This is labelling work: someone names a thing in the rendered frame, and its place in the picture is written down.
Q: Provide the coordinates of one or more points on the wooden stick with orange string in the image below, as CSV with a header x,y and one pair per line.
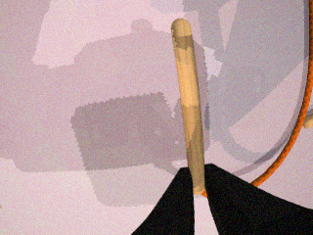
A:
x,y
190,99

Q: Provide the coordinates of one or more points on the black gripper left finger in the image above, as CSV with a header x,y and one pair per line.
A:
x,y
174,213

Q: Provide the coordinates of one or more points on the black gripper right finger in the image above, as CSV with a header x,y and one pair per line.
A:
x,y
239,208

